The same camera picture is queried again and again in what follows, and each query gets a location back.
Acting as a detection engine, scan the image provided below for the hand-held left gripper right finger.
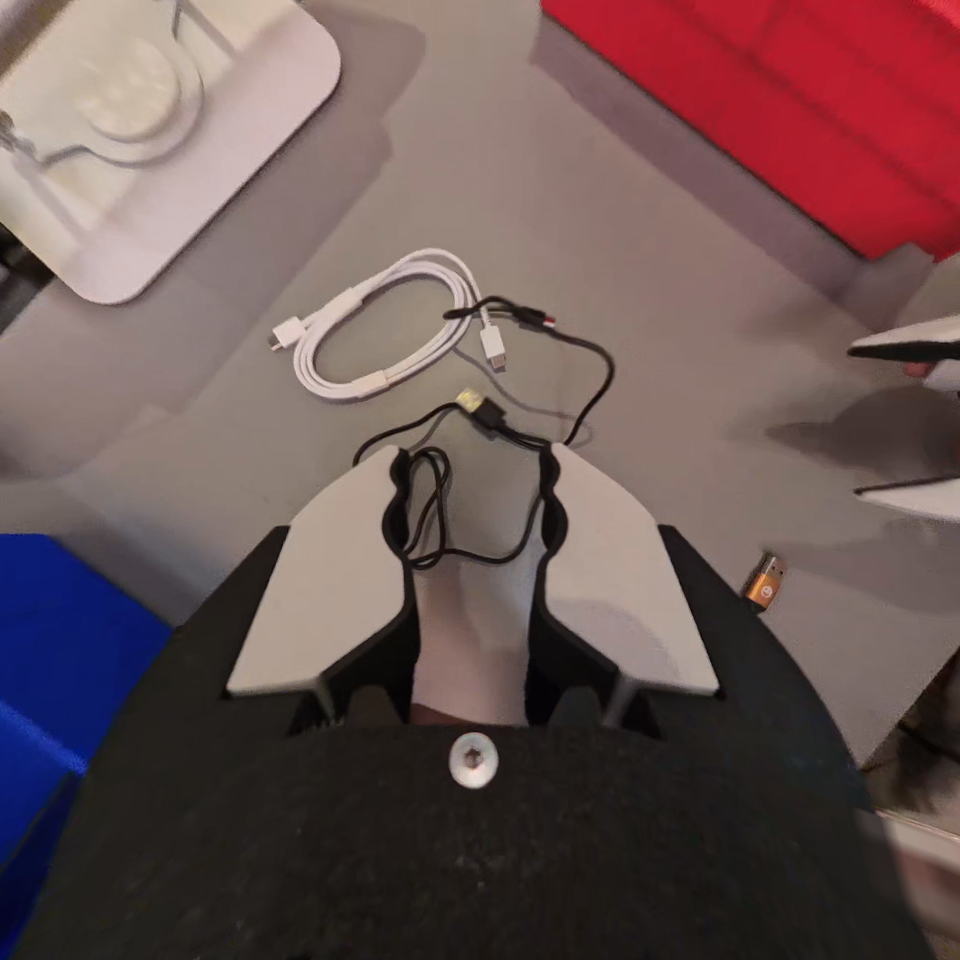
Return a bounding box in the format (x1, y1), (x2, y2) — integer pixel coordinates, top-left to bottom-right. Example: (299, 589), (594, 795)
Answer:
(527, 442), (721, 726)

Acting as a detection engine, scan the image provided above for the white cable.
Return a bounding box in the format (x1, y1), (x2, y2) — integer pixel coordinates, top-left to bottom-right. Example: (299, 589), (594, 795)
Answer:
(267, 247), (509, 404)

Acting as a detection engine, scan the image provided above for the grey desk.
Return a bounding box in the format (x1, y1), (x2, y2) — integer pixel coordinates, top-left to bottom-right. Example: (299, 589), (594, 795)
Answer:
(0, 0), (960, 774)

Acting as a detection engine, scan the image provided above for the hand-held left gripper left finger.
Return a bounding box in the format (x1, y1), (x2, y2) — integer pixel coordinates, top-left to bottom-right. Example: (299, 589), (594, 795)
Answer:
(225, 444), (419, 726)

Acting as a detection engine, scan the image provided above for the wooden board stand white base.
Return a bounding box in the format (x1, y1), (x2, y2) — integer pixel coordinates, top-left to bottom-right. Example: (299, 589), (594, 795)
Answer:
(0, 0), (344, 306)

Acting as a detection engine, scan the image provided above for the red plastic bin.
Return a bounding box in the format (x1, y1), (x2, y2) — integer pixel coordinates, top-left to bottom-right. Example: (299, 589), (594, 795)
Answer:
(540, 0), (960, 264)

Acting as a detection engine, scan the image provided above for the black cable orange plug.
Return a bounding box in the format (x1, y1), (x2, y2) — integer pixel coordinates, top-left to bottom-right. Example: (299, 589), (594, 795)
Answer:
(741, 552), (790, 618)

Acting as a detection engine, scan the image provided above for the thin black cable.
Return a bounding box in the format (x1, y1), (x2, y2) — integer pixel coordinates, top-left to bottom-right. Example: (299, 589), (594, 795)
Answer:
(351, 294), (618, 573)

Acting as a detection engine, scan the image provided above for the blue plastic bin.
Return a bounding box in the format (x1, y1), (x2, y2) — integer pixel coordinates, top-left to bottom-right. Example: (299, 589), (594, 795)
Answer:
(0, 531), (176, 897)

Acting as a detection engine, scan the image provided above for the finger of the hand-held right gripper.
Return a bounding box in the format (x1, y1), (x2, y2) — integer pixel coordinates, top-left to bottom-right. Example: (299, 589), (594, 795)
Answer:
(847, 315), (960, 393)
(853, 474), (960, 524)

